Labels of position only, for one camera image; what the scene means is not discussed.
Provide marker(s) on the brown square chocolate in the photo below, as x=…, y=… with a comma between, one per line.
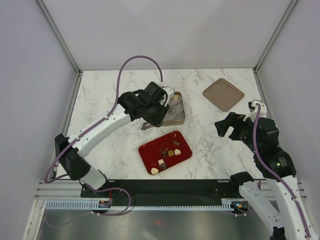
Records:
x=176, y=143

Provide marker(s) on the white slotted cable duct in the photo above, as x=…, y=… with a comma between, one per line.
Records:
x=96, y=205

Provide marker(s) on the left aluminium frame post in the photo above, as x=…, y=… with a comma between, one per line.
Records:
x=57, y=34

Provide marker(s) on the white heart chocolate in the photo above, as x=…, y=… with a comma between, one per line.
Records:
x=177, y=152

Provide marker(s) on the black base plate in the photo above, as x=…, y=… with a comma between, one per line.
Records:
x=175, y=192

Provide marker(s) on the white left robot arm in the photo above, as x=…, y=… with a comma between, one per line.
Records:
x=72, y=150

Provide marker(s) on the metal tongs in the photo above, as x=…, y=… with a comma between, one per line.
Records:
x=147, y=125

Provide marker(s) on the white rounded chocolate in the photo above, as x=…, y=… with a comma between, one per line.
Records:
x=154, y=171

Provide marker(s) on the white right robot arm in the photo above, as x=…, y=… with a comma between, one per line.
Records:
x=290, y=221

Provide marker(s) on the aluminium frame post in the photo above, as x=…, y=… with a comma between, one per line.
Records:
x=57, y=34
x=275, y=34

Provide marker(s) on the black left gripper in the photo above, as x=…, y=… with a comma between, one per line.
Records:
x=158, y=121

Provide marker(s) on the round white chocolate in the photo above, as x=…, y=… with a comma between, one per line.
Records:
x=176, y=98

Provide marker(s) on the red rectangular tray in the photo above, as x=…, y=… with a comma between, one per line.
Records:
x=157, y=149

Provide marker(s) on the right aluminium frame post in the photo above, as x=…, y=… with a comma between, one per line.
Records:
x=275, y=34

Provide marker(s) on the dark heart chocolate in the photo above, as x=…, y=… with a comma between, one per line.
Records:
x=163, y=166

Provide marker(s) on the gold square tin box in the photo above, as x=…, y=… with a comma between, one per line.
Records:
x=177, y=116

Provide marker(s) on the gold tin lid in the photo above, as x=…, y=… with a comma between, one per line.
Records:
x=223, y=94

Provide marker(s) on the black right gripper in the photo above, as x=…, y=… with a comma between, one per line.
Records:
x=233, y=119

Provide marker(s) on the white square ridged chocolate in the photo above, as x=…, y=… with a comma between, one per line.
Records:
x=161, y=161

